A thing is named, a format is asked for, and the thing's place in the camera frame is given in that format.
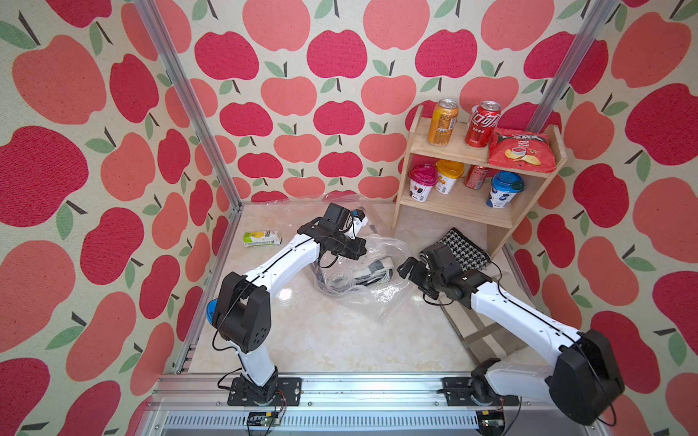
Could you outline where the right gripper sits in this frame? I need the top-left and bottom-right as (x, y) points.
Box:
(397, 254), (443, 298)

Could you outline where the clear plastic vacuum bag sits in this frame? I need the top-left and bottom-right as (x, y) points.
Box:
(301, 194), (416, 323)

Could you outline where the black white houndstooth scarf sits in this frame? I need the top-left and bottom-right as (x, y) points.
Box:
(437, 227), (492, 271)

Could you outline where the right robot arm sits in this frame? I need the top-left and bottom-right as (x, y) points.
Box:
(397, 243), (625, 426)

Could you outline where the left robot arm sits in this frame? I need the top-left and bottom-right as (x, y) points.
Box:
(206, 203), (368, 403)

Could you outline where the grey white folded scarf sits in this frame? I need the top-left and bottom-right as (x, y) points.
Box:
(347, 256), (394, 287)

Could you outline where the red chips bag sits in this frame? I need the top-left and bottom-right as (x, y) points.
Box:
(488, 128), (556, 174)

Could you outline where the green white drink carton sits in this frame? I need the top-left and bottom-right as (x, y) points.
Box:
(243, 230), (283, 248)

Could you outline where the wooden two-tier shelf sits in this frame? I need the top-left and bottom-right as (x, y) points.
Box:
(391, 105), (567, 255)

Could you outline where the pink lid cup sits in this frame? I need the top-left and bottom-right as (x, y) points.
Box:
(409, 163), (438, 203)

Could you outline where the yellow lid cup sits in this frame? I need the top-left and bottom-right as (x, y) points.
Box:
(436, 160), (465, 195)

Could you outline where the red can lower shelf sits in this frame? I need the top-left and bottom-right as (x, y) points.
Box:
(465, 165), (488, 190)

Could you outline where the blue lid cup on shelf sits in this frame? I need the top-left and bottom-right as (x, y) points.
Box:
(486, 172), (525, 209)

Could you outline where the blue lid cup on table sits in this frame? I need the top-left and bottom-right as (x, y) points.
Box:
(206, 299), (217, 326)

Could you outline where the orange drink can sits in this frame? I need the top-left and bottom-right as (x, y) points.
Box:
(427, 99), (459, 146)

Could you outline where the red cola can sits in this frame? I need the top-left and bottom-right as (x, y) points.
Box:
(465, 101), (502, 148)

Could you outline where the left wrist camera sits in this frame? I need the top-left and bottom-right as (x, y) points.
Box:
(347, 209), (369, 239)

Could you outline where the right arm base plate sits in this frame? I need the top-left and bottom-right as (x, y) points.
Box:
(437, 377), (521, 408)

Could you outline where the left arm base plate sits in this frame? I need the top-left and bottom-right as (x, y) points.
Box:
(227, 376), (303, 407)

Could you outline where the aluminium front rail frame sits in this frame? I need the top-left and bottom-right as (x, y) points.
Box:
(134, 374), (610, 435)

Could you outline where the left aluminium corner post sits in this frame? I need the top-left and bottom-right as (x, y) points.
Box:
(135, 1), (244, 214)

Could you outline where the aluminium corner post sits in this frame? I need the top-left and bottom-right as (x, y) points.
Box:
(527, 1), (623, 132)
(135, 1), (244, 214)

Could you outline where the right aluminium corner post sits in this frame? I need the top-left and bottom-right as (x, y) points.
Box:
(527, 1), (623, 132)

